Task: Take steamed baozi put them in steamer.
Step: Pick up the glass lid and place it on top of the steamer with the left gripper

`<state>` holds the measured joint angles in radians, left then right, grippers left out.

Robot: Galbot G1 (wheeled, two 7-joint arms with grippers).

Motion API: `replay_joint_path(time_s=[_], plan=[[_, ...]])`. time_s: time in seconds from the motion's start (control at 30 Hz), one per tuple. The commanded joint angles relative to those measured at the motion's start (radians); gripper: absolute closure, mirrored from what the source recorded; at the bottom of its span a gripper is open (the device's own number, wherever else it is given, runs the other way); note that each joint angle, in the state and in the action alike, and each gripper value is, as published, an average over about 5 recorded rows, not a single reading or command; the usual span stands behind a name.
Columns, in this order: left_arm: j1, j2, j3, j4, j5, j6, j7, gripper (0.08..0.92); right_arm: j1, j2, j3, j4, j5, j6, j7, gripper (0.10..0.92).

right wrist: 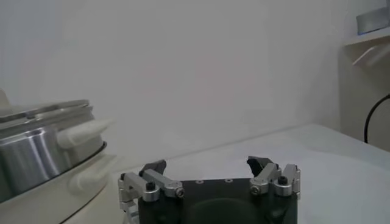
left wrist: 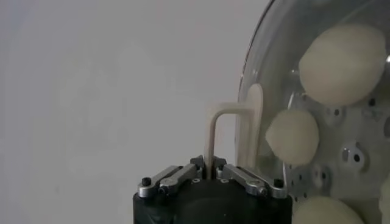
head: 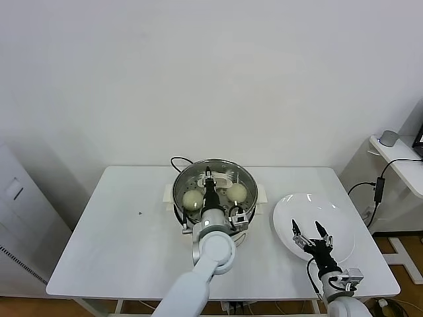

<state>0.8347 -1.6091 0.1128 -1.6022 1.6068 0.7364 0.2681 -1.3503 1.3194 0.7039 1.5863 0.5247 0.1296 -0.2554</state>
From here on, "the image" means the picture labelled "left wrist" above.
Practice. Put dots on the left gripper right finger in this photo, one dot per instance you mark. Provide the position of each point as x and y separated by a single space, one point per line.
250 181

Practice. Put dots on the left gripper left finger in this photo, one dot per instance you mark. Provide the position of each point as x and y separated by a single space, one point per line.
176 179

